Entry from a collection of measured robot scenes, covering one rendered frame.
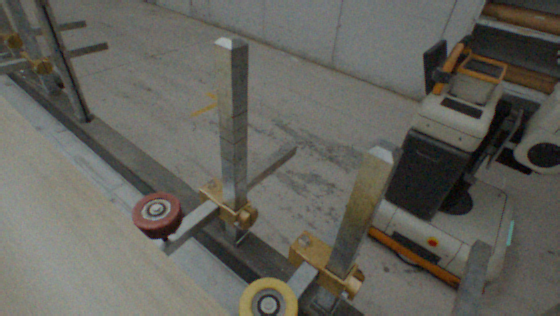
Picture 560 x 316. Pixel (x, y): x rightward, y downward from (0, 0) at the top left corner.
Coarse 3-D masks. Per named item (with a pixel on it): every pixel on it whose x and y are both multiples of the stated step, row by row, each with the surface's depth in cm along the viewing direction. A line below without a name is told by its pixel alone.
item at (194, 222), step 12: (288, 144) 82; (276, 156) 77; (288, 156) 80; (252, 168) 73; (264, 168) 73; (276, 168) 78; (252, 180) 70; (204, 204) 63; (192, 216) 60; (204, 216) 61; (216, 216) 64; (180, 228) 58; (192, 228) 59; (156, 240) 55; (168, 240) 56; (180, 240) 57; (168, 252) 56
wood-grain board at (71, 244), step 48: (0, 96) 73; (0, 144) 60; (48, 144) 61; (0, 192) 50; (48, 192) 51; (96, 192) 52; (0, 240) 43; (48, 240) 44; (96, 240) 45; (144, 240) 46; (0, 288) 38; (48, 288) 39; (96, 288) 40; (144, 288) 40; (192, 288) 41
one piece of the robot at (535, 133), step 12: (552, 96) 109; (540, 108) 113; (552, 108) 100; (528, 120) 120; (540, 120) 104; (552, 120) 100; (516, 132) 127; (528, 132) 110; (540, 132) 104; (552, 132) 102; (528, 144) 108; (540, 144) 105; (552, 144) 103; (516, 156) 112; (528, 156) 109; (540, 156) 107; (552, 156) 104; (540, 168) 109; (552, 168) 106
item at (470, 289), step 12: (480, 240) 61; (480, 252) 59; (468, 264) 58; (480, 264) 57; (468, 276) 55; (480, 276) 55; (468, 288) 53; (480, 288) 53; (456, 300) 53; (468, 300) 51; (456, 312) 49; (468, 312) 49
